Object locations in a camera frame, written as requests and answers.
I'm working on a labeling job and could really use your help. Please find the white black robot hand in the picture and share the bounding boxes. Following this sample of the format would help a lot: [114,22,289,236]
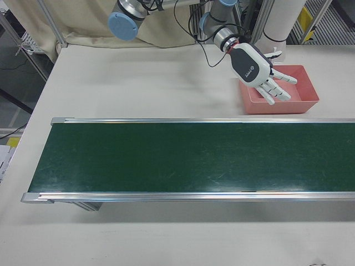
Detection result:
[229,42,298,106]

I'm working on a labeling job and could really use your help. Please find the pink plastic box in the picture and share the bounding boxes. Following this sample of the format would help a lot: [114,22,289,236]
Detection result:
[239,64,320,115]

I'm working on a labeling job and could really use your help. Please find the white cylindrical column with base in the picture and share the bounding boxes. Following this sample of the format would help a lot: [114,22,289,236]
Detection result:
[251,0,306,62]

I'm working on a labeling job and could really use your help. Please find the yellow plastic tag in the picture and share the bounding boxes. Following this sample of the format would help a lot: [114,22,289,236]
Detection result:
[297,6,317,42]

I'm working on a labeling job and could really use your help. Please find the beige fabric curtain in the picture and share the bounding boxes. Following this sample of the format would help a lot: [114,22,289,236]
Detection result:
[8,0,201,48]

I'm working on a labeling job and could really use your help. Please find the thin grey metal pole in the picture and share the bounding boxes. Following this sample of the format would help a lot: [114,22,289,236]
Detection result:
[38,0,68,48]

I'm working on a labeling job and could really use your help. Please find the yellow floor marker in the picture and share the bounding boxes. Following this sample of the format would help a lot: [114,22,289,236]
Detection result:
[6,136,22,148]

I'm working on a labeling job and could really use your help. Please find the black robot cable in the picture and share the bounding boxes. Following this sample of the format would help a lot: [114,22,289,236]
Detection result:
[173,0,231,68]

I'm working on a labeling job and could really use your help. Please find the aluminium profile frame post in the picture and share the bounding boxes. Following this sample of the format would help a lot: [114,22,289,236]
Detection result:
[234,0,274,45]
[189,0,207,43]

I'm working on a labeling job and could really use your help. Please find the green conveyor belt aluminium frame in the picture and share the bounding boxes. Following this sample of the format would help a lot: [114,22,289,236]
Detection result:
[21,116,355,213]

